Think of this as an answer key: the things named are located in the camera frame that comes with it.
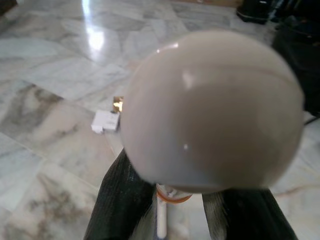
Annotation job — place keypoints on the large black bag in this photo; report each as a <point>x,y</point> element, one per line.
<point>302,62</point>

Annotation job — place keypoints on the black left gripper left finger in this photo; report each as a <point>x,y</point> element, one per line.
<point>117,200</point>

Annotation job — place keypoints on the small white box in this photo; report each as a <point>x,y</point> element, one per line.
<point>106,122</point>

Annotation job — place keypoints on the black backpack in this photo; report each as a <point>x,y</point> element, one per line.
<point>255,11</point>

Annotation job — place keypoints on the shiny gold box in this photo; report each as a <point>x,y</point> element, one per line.
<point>118,103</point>

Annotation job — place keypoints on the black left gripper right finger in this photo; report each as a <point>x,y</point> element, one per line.
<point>250,217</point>

